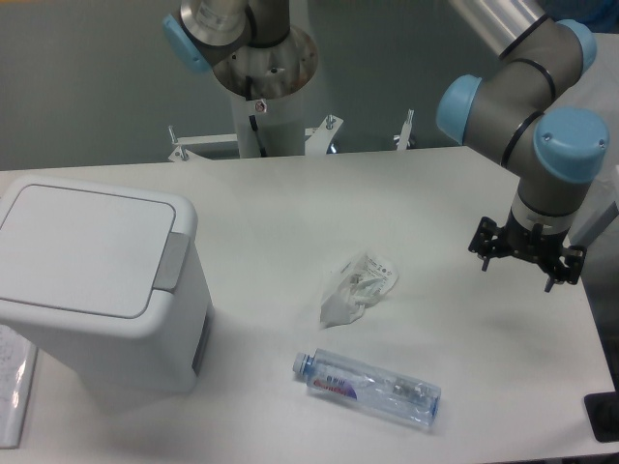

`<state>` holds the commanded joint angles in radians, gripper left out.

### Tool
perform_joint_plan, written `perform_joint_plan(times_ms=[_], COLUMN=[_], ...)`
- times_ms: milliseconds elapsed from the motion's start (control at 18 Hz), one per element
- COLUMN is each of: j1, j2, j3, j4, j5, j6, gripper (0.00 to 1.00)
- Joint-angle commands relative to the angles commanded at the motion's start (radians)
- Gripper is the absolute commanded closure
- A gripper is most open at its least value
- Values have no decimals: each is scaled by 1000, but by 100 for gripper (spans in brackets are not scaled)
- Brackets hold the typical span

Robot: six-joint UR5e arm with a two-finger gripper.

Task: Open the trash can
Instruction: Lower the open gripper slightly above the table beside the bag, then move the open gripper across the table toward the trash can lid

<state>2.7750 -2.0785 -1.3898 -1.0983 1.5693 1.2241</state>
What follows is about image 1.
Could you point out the white trash can body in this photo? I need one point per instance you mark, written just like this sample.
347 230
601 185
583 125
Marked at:
159 349

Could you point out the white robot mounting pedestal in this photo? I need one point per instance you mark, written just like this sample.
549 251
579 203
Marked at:
268 128

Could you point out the crumpled white plastic wrapper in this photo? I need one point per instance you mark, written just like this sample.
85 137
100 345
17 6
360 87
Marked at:
360 282

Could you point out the white clamp bracket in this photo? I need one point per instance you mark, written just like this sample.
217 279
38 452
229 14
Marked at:
210 147
321 140

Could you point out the white clamp bracket left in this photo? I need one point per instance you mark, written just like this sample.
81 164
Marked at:
210 147

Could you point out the clear plastic water bottle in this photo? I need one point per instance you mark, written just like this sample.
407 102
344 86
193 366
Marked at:
372 387

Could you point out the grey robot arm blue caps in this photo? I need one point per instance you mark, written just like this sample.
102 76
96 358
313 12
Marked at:
512 119

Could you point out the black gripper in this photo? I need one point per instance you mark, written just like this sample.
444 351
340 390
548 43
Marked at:
531 245

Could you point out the black device at edge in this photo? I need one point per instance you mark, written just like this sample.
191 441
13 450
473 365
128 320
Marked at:
602 411

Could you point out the grey lid push button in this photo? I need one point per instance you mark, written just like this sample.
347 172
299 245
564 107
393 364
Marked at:
172 262

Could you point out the paper sheet in sleeve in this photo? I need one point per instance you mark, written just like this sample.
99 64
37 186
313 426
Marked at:
18 361

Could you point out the white clamp bracket middle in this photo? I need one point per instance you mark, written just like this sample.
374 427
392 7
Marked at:
321 140

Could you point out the metal clamp bolt right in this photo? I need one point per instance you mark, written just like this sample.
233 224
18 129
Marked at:
405 139

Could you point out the white trash can lid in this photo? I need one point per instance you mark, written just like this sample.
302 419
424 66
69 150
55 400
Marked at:
81 251

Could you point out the robot base joint blue cap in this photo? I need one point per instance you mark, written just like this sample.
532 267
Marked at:
251 47

